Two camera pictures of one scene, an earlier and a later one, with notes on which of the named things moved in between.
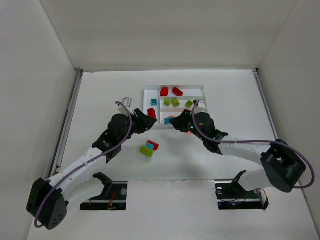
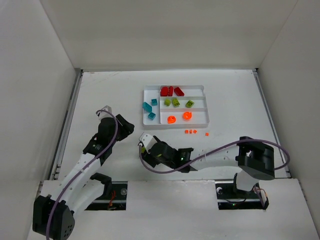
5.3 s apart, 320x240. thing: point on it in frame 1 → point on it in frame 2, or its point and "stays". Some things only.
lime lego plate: x=175 y=102 stays
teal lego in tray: x=154 y=102 stays
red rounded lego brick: x=164 y=91 stays
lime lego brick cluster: x=189 y=103 stays
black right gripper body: x=185 y=120 → x=149 y=156
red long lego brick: x=177 y=92 stays
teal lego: x=167 y=120 → x=147 y=107
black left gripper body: x=140 y=120 → x=124 y=125
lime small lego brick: x=167 y=102 stays
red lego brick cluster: x=151 y=113 → x=170 y=93
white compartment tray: x=168 y=100 stays
